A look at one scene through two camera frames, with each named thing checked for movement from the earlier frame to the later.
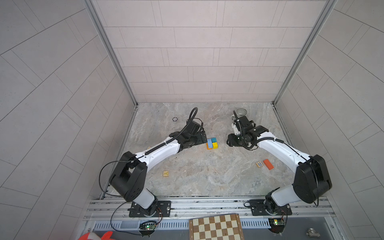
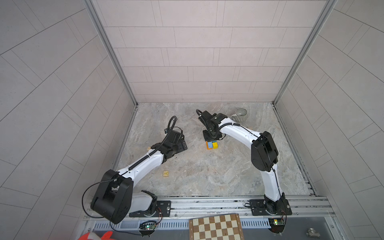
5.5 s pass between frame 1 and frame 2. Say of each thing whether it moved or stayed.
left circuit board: stayed
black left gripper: moved
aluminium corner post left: stayed
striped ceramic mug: stayed
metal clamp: stayed
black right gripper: moved
